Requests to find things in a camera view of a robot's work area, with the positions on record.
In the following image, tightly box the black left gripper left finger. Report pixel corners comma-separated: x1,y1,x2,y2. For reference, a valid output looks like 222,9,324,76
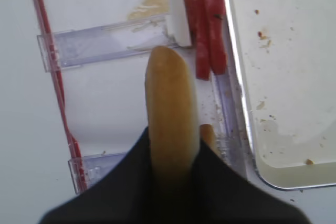
40,129,163,223

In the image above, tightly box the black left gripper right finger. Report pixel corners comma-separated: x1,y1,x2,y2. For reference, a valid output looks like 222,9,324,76
185,139,310,223

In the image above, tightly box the bun half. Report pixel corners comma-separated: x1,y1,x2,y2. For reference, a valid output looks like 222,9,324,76
199,124,221,157
145,46,200,190

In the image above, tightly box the red tomato slice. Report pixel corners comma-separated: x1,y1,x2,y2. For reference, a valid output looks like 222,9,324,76
204,0,227,75
184,0,211,81

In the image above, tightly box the white cheese block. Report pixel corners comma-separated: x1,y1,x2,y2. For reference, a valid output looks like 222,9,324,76
165,0,192,47

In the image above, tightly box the left lower clear holder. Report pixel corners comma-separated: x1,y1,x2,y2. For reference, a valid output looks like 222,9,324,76
68,153,126,195

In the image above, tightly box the clear holder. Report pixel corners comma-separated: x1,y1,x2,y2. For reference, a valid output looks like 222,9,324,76
37,15,179,72
68,153,126,195

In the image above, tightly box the left long clear divider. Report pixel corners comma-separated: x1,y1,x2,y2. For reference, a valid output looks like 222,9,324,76
212,74,247,179

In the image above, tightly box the left red strip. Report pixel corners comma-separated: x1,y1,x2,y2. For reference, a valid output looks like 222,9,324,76
34,0,87,194

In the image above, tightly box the left upper clear holder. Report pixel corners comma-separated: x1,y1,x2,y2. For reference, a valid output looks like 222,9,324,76
37,15,179,72

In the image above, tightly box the white metal tray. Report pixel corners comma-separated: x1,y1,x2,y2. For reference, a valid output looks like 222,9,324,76
225,0,335,190

